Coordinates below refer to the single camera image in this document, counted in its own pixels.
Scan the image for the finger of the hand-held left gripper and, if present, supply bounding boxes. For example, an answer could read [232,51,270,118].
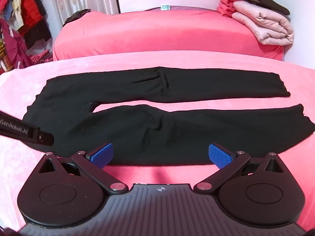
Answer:
[31,127,55,150]

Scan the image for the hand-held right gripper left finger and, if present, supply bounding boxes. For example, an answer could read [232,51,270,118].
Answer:
[37,142,129,194]

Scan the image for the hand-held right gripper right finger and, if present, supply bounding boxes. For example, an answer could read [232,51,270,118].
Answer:
[194,142,284,194]

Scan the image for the black pants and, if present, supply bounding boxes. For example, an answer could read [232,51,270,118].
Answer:
[23,66,314,166]

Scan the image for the light pink fleece blanket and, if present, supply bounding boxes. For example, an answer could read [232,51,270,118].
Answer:
[0,50,315,228]

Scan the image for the hanging clothes on rack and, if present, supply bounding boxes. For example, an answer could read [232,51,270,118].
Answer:
[0,0,53,75]

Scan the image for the dark cloth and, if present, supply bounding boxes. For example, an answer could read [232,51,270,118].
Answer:
[64,9,92,25]

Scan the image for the folded pale pink quilt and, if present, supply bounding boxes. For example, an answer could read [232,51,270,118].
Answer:
[232,1,295,46]

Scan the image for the dark brown pillow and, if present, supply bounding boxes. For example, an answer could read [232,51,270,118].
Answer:
[240,0,291,16]

